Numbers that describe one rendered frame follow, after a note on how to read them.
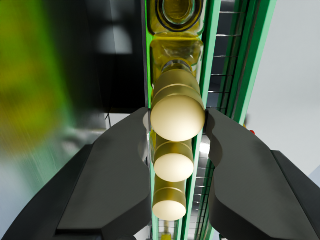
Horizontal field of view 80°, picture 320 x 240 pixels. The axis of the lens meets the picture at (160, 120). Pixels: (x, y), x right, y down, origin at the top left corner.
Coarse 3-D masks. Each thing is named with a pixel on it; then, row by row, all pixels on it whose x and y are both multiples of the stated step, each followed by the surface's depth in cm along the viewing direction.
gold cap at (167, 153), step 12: (156, 144) 17; (168, 144) 16; (180, 144) 16; (156, 156) 16; (168, 156) 15; (180, 156) 15; (192, 156) 16; (156, 168) 16; (168, 168) 16; (180, 168) 16; (192, 168) 16; (168, 180) 17; (180, 180) 17
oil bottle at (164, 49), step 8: (152, 40) 20; (160, 40) 19; (168, 40) 19; (176, 40) 19; (184, 40) 19; (192, 40) 19; (200, 40) 20; (152, 48) 19; (160, 48) 18; (168, 48) 18; (176, 48) 18; (184, 48) 18; (192, 48) 18; (200, 48) 19; (152, 56) 19; (160, 56) 18; (168, 56) 18; (176, 56) 18; (184, 56) 18; (192, 56) 18; (200, 56) 19; (152, 64) 19; (160, 64) 19; (192, 64) 18; (200, 64) 19; (152, 72) 20; (160, 72) 19; (192, 72) 19; (200, 72) 20; (152, 80) 20; (152, 88) 21
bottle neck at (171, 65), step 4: (172, 60) 18; (176, 60) 18; (180, 60) 18; (168, 64) 17; (172, 64) 17; (176, 64) 17; (180, 64) 17; (184, 64) 17; (164, 68) 17; (168, 68) 16; (172, 68) 16; (176, 68) 15; (180, 68) 15; (184, 68) 16; (188, 68) 17
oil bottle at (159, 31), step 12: (168, 0) 18; (180, 0) 18; (204, 0) 16; (168, 12) 18; (180, 12) 18; (204, 12) 17; (156, 24) 17; (204, 24) 18; (156, 36) 19; (168, 36) 18; (180, 36) 18; (192, 36) 18
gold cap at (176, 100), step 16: (160, 80) 14; (176, 80) 12; (192, 80) 13; (160, 96) 11; (176, 96) 11; (192, 96) 11; (160, 112) 11; (176, 112) 11; (192, 112) 11; (160, 128) 12; (176, 128) 12; (192, 128) 12
